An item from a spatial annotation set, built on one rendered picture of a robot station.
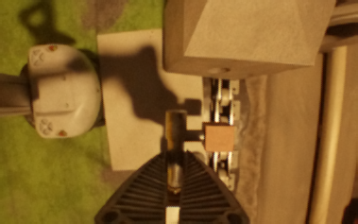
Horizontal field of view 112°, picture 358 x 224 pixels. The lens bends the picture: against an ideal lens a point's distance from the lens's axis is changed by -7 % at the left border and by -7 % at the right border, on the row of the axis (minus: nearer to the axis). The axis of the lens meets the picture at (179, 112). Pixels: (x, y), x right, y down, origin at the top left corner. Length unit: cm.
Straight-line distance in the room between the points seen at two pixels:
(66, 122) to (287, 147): 100
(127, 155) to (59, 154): 129
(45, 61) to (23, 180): 126
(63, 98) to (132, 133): 79
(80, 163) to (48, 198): 51
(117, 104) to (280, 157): 43
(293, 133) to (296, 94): 10
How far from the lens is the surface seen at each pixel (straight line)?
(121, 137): 32
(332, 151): 50
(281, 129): 43
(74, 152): 149
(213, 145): 17
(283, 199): 52
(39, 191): 190
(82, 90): 92
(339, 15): 29
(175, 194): 19
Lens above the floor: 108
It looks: 85 degrees down
